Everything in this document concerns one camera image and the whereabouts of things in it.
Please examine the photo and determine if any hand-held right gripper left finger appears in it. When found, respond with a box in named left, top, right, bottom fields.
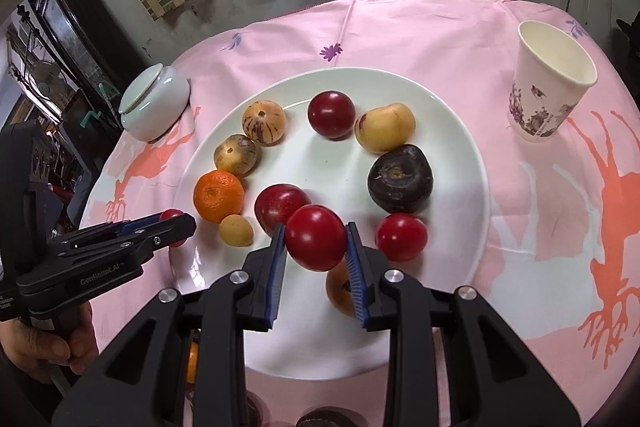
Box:
left=52, top=223, right=288, bottom=427

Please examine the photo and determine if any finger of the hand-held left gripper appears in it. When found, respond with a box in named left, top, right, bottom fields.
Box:
left=60, top=213, right=197, bottom=265
left=50, top=213, right=168, bottom=253

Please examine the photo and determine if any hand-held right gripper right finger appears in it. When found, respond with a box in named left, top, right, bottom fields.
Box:
left=345, top=221, right=583, bottom=427

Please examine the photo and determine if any large brown-yellow pepino melon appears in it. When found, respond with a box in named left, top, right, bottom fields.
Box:
left=325, top=257, right=361, bottom=319

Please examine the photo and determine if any red tomato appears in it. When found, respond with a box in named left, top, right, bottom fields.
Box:
left=159, top=208, right=187, bottom=249
left=284, top=205, right=348, bottom=273
left=375, top=213, right=429, bottom=263

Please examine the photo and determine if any small yellow round fruit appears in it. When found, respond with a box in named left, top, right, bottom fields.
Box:
left=219, top=214, right=254, bottom=248

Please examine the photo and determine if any orange mandarin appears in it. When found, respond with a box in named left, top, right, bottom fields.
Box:
left=193, top=170, right=246, bottom=224

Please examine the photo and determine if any large dark red plum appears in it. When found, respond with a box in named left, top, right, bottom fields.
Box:
left=254, top=184, right=312, bottom=238

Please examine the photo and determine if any dark purple water chestnut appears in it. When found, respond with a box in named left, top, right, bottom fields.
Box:
left=245, top=393, right=264, bottom=427
left=366, top=144, right=434, bottom=215
left=296, top=407, right=351, bottom=427

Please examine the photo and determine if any small speckled pepino melon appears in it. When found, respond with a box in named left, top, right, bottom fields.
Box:
left=213, top=134, right=260, bottom=178

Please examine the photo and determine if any white round plate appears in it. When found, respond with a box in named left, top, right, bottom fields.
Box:
left=170, top=66, right=491, bottom=380

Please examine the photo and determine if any smooth yellow pepino melon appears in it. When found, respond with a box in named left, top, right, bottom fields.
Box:
left=354, top=103, right=417, bottom=154

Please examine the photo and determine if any person's left hand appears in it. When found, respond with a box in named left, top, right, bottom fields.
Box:
left=0, top=302, right=98, bottom=375

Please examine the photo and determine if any pale green ceramic jar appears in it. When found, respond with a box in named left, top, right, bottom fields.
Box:
left=120, top=66, right=192, bottom=142

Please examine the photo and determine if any pale green jar lid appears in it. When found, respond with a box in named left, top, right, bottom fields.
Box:
left=118, top=63, right=166, bottom=114

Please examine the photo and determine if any striped pepino melon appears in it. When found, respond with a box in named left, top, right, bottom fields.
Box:
left=242, top=100, right=288, bottom=146

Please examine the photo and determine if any electric fan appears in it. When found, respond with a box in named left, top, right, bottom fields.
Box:
left=30, top=59, right=68, bottom=100

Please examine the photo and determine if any dark wooden cabinet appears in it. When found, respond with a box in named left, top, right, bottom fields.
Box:
left=25, top=0, right=131, bottom=118

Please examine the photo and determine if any pink printed tablecloth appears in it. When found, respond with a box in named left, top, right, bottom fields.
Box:
left=80, top=0, right=640, bottom=427

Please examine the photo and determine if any printed paper cup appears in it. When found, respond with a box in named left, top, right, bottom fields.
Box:
left=507, top=21, right=598, bottom=142

